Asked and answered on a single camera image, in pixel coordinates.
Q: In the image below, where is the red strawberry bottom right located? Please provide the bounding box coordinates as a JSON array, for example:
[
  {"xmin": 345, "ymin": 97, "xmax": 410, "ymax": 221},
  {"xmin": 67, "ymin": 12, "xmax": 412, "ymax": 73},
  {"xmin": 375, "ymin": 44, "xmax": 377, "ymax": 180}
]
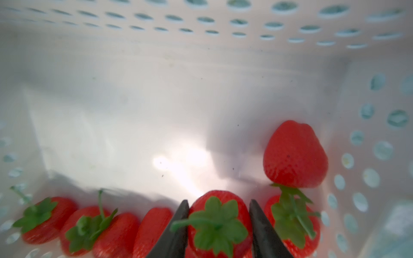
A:
[{"xmin": 264, "ymin": 183, "xmax": 321, "ymax": 258}]

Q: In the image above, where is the red strawberry cluster centre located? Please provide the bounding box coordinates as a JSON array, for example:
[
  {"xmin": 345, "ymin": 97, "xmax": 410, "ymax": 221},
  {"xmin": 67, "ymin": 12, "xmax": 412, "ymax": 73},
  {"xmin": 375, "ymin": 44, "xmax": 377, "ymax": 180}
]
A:
[{"xmin": 132, "ymin": 207, "xmax": 173, "ymax": 258}]

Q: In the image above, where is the red strawberry far left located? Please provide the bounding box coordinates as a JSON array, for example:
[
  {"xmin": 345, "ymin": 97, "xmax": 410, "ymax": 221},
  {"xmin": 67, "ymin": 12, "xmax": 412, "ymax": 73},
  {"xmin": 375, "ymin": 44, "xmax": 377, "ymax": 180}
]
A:
[{"xmin": 10, "ymin": 186, "xmax": 79, "ymax": 245}]

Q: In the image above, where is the red strawberry top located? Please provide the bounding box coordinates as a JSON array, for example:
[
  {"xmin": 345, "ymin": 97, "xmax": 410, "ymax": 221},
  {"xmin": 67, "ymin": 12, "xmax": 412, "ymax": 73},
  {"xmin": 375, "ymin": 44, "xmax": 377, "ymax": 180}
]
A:
[{"xmin": 60, "ymin": 190, "xmax": 111, "ymax": 257}]

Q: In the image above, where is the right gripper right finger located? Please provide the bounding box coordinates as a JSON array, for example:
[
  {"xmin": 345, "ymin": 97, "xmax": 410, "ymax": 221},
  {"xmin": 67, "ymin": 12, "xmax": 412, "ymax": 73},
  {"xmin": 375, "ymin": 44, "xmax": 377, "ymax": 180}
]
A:
[{"xmin": 249, "ymin": 200, "xmax": 293, "ymax": 258}]

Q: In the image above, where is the red strawberry bottom left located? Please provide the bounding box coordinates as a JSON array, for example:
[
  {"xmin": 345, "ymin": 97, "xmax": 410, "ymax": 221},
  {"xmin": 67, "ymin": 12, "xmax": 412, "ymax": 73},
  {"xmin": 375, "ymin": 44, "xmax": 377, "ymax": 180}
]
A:
[{"xmin": 92, "ymin": 212, "xmax": 140, "ymax": 258}]

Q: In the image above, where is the white perforated plastic basket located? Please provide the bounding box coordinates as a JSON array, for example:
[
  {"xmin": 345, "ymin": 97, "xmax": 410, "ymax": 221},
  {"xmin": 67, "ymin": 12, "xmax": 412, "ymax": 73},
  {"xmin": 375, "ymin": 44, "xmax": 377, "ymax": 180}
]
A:
[{"xmin": 1, "ymin": 1, "xmax": 413, "ymax": 258}]

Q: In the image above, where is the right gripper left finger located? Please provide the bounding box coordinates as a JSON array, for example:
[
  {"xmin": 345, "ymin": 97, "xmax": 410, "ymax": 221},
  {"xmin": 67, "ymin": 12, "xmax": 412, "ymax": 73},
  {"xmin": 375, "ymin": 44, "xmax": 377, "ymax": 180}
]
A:
[{"xmin": 146, "ymin": 200, "xmax": 189, "ymax": 258}]

